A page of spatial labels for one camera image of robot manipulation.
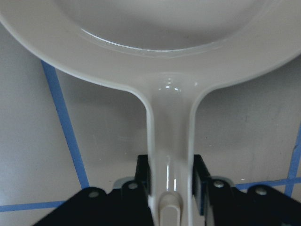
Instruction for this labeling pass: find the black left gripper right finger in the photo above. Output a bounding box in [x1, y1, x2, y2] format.
[192, 154, 301, 226]

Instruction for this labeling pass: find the beige plastic dustpan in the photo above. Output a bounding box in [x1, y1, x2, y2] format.
[0, 0, 301, 226]

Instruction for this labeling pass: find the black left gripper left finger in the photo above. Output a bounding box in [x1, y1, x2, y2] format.
[35, 155, 154, 226]

